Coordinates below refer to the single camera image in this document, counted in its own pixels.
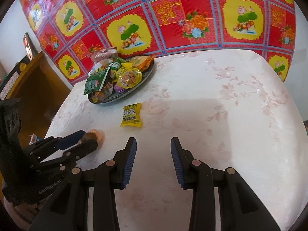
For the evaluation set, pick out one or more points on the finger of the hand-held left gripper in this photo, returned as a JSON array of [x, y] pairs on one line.
[[84, 148], [69, 140]]

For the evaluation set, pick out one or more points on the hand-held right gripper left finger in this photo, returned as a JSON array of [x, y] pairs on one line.
[[127, 163]]

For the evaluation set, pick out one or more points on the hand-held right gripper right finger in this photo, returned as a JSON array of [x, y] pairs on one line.
[[178, 163]]

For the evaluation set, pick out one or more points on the yellow snack packet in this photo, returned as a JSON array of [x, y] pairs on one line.
[[131, 115]]

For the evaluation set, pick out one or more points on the orange jelly pouch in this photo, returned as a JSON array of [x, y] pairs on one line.
[[103, 92]]

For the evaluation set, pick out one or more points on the purple snack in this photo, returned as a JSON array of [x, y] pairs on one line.
[[119, 89]]

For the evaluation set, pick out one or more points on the large white pink jelly pouch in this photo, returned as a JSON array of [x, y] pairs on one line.
[[99, 65]]

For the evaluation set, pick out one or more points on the dark patterned plate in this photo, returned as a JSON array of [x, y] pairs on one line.
[[142, 81]]

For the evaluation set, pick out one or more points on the yellow lid jelly cup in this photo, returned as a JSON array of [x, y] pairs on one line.
[[128, 77]]

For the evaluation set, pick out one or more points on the pink snack packet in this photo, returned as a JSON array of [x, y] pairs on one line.
[[103, 54]]

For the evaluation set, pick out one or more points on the orange bread packet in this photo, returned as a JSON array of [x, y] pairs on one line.
[[142, 62]]

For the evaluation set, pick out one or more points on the blue white box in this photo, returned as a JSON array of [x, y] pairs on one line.
[[35, 138]]

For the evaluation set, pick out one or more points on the pale floral tablecloth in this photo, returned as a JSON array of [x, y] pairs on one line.
[[216, 125]]

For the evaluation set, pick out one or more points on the wooden cabinet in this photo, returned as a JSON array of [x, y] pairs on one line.
[[43, 89]]

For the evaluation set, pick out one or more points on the black box white label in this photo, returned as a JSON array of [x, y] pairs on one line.
[[14, 77]]

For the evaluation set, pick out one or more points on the red floral printed cloth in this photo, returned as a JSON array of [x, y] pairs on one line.
[[192, 4]]

